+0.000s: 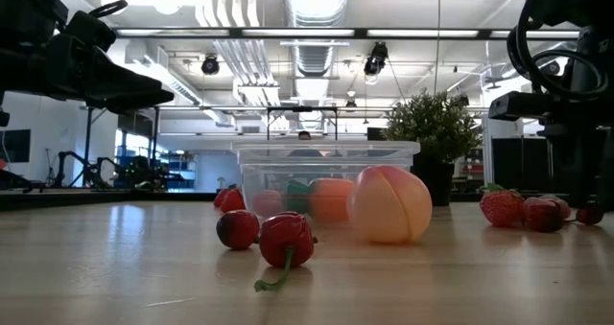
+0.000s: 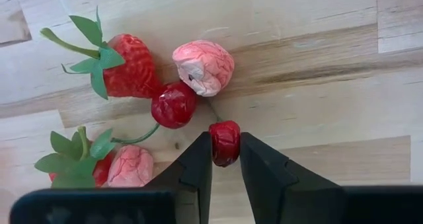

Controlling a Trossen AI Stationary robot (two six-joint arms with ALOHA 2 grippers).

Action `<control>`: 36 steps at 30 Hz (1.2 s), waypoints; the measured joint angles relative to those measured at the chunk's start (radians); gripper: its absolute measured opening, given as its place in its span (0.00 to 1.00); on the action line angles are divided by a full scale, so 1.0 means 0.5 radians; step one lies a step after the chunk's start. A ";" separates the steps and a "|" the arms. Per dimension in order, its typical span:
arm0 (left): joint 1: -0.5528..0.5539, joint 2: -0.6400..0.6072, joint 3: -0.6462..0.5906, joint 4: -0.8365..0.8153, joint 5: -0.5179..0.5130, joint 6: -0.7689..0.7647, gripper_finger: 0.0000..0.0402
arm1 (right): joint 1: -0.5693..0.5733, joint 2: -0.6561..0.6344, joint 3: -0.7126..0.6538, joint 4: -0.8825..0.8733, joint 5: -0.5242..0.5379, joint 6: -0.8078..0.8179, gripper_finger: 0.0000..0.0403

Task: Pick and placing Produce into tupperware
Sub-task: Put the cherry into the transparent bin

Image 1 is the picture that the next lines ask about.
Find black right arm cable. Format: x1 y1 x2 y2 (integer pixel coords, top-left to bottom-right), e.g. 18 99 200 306
506 0 608 104

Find dark wall monitor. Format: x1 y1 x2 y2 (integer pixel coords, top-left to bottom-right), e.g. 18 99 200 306
0 128 32 164

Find silver ventilation duct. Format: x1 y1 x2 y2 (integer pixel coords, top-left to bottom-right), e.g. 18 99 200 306
285 0 351 80

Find orange carrot green top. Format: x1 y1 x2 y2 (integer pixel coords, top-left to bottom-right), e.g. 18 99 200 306
285 177 356 224

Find pale pink small fruit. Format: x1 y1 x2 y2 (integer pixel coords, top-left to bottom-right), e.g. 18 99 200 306
539 194 573 221

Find black stand pole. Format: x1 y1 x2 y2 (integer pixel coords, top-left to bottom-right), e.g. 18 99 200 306
69 106 97 188

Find black ceiling spotlight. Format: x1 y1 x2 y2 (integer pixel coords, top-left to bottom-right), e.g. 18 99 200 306
363 41 390 77
201 54 221 76

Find red cherry green stem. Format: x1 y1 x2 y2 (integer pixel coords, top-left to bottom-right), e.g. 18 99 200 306
252 212 319 294

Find pink red round fruit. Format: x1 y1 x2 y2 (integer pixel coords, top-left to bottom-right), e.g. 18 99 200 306
251 189 285 220

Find black overhead frame beam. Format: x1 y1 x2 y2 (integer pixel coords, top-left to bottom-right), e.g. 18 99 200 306
113 26 581 41

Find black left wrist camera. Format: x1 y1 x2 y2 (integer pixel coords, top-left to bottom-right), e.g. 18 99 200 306
64 9 118 54

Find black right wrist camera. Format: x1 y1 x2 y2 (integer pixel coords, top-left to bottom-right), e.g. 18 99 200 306
487 91 551 122

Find green potted plant black pot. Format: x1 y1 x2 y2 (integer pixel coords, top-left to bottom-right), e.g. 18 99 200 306
383 88 485 207

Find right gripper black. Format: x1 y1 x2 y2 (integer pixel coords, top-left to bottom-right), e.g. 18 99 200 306
544 27 614 210

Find pink orange toy peach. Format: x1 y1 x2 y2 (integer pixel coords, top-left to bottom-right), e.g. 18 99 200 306
345 165 434 245

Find black aluminium table frame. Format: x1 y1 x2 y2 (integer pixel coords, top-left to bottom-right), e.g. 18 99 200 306
0 189 614 213

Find clear plastic tupperware container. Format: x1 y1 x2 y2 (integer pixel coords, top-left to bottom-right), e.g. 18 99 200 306
231 140 422 223

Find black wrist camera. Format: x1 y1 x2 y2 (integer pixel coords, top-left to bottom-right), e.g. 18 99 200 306
487 91 551 122
64 9 118 54

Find dark red cherry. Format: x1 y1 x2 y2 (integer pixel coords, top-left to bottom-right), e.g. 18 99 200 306
215 209 261 251

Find person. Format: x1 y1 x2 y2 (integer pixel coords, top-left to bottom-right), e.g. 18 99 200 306
286 130 323 158

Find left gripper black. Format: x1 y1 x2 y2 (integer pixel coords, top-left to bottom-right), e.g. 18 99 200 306
0 33 176 117

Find distant black rig frame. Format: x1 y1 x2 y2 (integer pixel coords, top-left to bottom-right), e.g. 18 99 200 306
265 105 340 142

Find dark red round berry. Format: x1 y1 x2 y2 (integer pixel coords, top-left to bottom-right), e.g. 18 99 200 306
522 197 565 234

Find black partition panels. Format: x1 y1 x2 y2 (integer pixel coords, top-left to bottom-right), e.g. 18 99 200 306
491 136 553 193

